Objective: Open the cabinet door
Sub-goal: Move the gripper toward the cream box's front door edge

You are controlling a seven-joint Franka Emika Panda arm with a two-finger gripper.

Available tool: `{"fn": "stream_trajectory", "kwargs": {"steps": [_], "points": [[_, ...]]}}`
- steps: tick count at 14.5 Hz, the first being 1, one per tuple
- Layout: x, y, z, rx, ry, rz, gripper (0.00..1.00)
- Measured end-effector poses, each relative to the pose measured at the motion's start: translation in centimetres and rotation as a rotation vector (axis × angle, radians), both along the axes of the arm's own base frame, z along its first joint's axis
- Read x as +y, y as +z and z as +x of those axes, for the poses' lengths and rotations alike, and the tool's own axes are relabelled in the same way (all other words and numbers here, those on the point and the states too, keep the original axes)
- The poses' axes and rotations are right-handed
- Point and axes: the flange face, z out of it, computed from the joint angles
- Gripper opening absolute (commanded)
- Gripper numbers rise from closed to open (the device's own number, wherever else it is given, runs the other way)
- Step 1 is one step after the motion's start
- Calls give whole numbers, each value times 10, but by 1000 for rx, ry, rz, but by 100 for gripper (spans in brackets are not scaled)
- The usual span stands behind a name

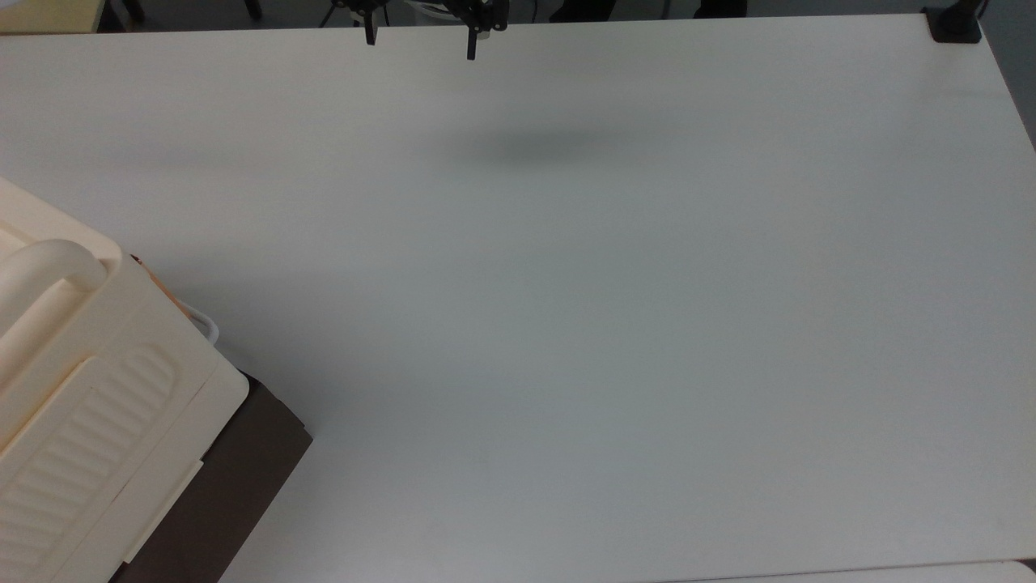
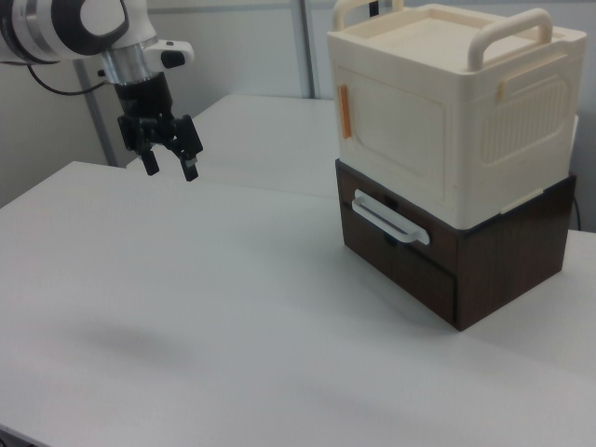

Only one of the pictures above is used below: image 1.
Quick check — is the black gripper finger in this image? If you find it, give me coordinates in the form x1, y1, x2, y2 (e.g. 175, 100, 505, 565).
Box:
336, 0, 386, 46
452, 0, 509, 61

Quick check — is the cream plastic cabinet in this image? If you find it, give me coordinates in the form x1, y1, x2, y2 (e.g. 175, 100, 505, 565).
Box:
0, 177, 250, 583

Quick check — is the dark brown cabinet base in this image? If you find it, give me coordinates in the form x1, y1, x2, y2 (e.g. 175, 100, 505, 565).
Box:
109, 374, 314, 583

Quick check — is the yellow wooden table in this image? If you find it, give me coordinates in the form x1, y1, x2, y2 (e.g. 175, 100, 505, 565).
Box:
0, 0, 106, 35

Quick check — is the black table clamp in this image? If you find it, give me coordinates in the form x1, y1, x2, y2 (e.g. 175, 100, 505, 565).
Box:
923, 0, 990, 45

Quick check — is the white cable loop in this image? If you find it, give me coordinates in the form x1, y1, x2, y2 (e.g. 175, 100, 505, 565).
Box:
180, 301, 220, 346

